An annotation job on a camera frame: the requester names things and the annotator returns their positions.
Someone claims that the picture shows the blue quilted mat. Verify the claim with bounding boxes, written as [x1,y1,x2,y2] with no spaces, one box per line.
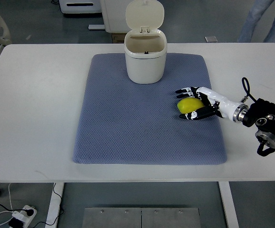
[73,53,227,165]

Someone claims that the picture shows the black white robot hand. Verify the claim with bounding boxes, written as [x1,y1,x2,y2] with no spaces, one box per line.
[175,86,248,123]

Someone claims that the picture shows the white trash can with lid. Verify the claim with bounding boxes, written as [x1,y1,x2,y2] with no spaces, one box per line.
[124,0,167,84]

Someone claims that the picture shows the cardboard box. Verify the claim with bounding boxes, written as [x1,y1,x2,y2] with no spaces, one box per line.
[112,33,126,44]

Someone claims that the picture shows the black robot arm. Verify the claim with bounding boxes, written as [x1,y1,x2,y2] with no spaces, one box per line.
[240,77,275,157]

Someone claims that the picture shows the yellow lemon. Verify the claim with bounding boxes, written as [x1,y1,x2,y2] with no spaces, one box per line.
[177,97,204,114]

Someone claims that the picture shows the black power cable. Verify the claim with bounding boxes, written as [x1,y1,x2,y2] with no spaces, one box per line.
[0,182,64,228]

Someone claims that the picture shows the white appliance with slot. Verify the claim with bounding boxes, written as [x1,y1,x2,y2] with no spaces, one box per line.
[59,0,102,14]

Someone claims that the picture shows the metal floor plate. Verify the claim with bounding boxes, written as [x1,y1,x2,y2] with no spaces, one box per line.
[82,207,201,228]

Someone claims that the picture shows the small grey floor plate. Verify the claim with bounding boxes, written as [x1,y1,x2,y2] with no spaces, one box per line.
[204,36,218,43]

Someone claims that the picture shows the white power strip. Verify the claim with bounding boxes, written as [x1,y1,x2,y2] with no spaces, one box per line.
[12,205,37,225]

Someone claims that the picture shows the white cabinet base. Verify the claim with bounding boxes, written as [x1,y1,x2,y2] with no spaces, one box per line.
[88,0,132,33]

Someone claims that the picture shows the white table leg right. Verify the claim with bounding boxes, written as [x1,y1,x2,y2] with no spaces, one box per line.
[218,181,239,228]

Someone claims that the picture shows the person in blue jeans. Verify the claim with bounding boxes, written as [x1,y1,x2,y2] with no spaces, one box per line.
[237,0,275,43]

